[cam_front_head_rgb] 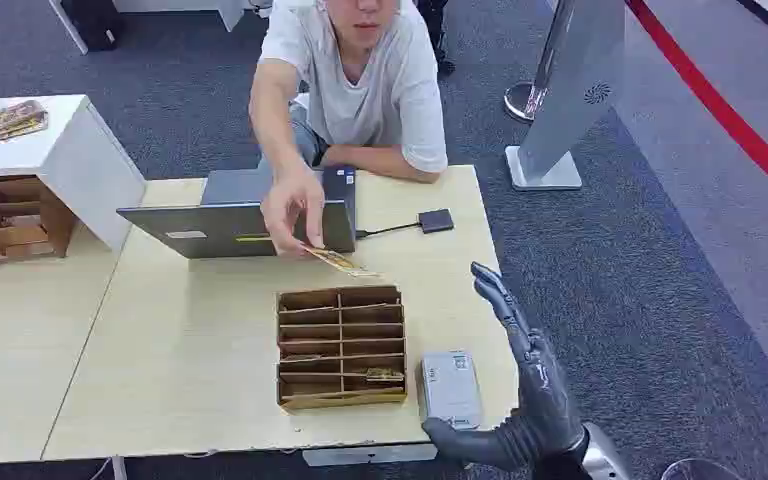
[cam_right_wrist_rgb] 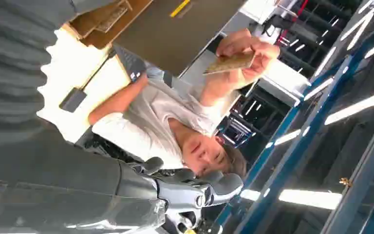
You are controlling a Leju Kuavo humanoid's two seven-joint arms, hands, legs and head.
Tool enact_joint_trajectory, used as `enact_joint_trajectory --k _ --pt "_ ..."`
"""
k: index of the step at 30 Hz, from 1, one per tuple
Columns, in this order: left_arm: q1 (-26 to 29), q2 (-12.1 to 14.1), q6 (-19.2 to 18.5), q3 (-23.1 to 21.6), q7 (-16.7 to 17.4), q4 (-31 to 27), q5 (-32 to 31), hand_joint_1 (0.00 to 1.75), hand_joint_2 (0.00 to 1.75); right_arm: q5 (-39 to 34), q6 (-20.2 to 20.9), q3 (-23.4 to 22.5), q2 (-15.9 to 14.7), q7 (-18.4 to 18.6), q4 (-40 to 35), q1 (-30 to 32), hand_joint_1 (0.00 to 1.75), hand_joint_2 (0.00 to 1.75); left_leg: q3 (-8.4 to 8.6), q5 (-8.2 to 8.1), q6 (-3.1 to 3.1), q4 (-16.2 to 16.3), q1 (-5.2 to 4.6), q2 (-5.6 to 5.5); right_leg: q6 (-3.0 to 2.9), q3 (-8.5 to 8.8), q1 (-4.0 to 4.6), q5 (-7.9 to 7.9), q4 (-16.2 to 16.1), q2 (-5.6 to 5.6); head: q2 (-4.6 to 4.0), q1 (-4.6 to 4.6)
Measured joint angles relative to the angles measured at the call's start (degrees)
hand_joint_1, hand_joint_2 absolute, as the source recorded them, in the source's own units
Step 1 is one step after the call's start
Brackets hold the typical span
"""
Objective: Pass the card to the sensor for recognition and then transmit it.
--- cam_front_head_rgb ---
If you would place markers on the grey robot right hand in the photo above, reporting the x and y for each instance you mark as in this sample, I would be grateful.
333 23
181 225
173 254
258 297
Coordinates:
543 404

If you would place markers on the person's right hand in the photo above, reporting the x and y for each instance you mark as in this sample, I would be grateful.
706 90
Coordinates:
291 202

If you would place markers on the yellow printed card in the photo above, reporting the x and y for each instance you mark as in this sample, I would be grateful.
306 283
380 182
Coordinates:
339 261

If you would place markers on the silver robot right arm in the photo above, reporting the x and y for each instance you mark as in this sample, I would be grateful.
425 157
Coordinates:
602 460

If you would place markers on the grey laptop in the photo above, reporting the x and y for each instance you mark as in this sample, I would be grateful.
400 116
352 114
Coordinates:
225 230

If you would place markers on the grey rectangular device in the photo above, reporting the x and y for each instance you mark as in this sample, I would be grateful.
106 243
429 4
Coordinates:
450 391

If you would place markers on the person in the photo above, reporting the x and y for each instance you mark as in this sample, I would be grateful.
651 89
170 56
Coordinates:
371 99

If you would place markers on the black adapter box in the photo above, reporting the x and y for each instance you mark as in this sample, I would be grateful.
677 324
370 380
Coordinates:
436 220

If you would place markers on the yellow card in slot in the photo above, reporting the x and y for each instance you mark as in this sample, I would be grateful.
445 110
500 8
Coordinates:
384 375

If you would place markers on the transparent round cover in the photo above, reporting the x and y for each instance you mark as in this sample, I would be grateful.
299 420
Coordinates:
702 469

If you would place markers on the white cabinet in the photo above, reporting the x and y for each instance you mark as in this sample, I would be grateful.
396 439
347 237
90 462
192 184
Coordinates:
86 172

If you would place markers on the person's dark leg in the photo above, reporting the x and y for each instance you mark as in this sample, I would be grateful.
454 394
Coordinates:
434 26

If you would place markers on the chrome stanchion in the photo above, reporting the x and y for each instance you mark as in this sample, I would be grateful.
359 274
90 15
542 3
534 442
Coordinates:
523 100

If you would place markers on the stack of printed cards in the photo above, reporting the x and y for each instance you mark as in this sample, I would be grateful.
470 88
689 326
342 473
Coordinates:
10 120

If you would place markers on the white sign stand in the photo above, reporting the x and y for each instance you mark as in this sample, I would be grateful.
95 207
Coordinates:
569 99

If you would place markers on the white desk leg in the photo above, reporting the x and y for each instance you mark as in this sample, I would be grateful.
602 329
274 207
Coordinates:
119 469

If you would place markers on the red floor tape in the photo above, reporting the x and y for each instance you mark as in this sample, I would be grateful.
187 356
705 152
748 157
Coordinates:
722 109

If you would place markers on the grey desk bracket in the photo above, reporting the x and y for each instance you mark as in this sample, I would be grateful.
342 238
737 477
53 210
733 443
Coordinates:
371 454

